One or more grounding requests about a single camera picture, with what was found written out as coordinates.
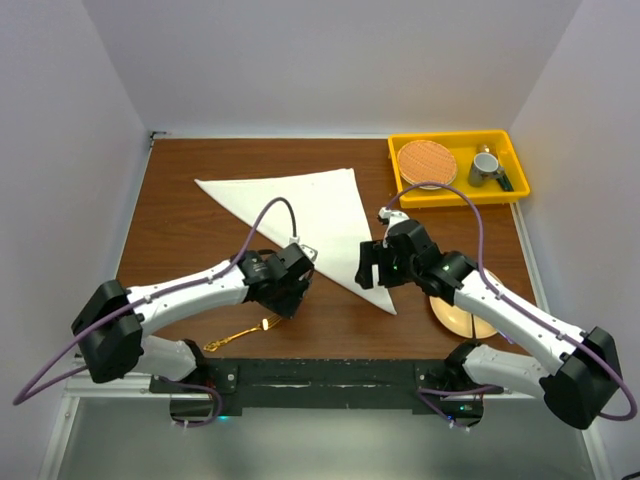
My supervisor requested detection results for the yellow plastic tray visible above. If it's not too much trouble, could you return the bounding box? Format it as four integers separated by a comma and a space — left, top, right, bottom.
386, 129, 531, 210

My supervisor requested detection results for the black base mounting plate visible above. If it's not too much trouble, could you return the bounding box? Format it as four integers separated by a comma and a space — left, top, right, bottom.
150, 358, 503, 425

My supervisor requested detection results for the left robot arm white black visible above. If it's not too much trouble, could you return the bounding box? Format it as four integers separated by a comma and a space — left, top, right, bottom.
71, 243, 318, 392

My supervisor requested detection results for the gold fork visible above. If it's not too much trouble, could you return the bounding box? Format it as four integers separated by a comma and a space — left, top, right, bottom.
203, 315, 283, 353

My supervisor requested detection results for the orange patterned plate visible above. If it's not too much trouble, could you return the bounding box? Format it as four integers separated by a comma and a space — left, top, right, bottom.
397, 140, 458, 185

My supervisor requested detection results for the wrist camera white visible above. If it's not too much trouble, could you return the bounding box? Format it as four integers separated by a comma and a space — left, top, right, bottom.
377, 207, 409, 229
298, 243, 318, 263

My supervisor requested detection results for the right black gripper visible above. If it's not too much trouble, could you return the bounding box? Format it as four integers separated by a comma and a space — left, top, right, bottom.
355, 239, 419, 290

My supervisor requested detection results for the dark green utensil in tray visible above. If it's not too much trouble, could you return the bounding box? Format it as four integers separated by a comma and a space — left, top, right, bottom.
496, 172, 514, 192

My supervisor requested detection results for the aluminium frame rail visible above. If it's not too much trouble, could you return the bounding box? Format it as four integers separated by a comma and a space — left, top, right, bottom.
510, 202, 549, 313

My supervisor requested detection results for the cream yellow plate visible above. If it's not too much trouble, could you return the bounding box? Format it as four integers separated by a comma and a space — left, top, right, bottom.
429, 297, 498, 339

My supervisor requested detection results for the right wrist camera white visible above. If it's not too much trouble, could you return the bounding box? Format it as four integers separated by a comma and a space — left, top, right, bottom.
377, 207, 409, 229

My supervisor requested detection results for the grey white mug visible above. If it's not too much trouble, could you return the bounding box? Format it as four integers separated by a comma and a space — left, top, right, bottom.
468, 152, 504, 187

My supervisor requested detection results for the white cloth napkin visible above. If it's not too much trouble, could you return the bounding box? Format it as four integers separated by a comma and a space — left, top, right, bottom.
195, 169, 396, 315

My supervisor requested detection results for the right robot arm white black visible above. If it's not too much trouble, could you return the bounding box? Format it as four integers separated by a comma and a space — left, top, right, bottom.
355, 209, 622, 430

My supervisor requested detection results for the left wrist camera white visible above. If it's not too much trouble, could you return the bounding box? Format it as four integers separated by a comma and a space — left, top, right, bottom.
298, 243, 318, 263

